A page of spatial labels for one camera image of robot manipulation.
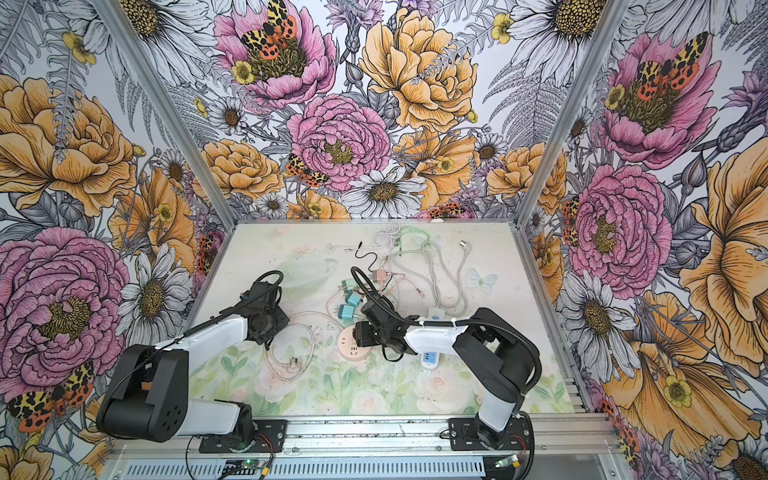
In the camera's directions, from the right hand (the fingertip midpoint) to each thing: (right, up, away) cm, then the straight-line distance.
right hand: (362, 342), depth 89 cm
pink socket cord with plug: (-18, -5, -5) cm, 20 cm away
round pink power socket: (-4, -1, -1) cm, 4 cm away
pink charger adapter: (+4, +18, +19) cm, 27 cm away
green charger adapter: (-6, +15, +13) cm, 21 cm away
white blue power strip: (+19, -4, -4) cm, 20 cm away
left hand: (-25, +3, +3) cm, 26 cm away
